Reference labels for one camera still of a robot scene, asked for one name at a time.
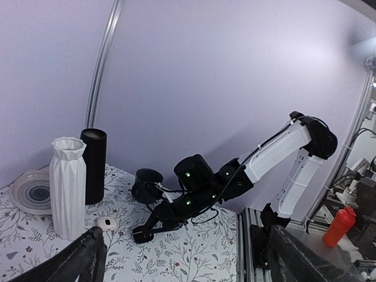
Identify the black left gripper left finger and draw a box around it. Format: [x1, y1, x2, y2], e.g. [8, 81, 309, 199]
[12, 226, 108, 281]

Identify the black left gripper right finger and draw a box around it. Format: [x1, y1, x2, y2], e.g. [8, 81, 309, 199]
[267, 226, 363, 281]

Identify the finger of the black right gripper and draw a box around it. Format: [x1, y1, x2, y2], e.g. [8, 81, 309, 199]
[132, 213, 165, 243]
[137, 224, 183, 243]

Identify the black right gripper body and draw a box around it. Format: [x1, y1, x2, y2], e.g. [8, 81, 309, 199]
[152, 201, 188, 227]

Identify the small white earbud case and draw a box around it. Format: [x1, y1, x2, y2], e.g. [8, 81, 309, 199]
[96, 217, 118, 231]

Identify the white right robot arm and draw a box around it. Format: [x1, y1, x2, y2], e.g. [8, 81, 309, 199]
[132, 111, 357, 281]

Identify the grey mug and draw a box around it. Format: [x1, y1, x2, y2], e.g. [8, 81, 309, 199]
[131, 168, 163, 204]

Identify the orange shaker bottle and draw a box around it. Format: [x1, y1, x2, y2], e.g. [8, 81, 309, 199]
[323, 206, 356, 248]

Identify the white ribbed plate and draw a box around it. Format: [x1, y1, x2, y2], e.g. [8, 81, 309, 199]
[10, 170, 52, 216]

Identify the black tall tumbler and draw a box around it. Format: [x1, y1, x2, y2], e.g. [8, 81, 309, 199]
[80, 128, 107, 205]

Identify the white pleated vase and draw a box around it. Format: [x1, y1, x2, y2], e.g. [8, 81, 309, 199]
[49, 137, 86, 241]

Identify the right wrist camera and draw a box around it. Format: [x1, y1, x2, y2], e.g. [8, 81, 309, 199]
[136, 182, 173, 204]

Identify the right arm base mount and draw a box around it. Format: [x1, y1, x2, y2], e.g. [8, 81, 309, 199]
[250, 203, 291, 269]

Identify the aluminium front rail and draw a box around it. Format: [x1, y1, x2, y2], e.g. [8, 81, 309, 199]
[236, 207, 272, 281]

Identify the black right camera cable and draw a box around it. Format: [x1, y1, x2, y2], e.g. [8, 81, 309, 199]
[143, 116, 327, 226]

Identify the aluminium corner post right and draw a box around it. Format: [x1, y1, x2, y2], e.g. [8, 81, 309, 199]
[84, 0, 125, 128]

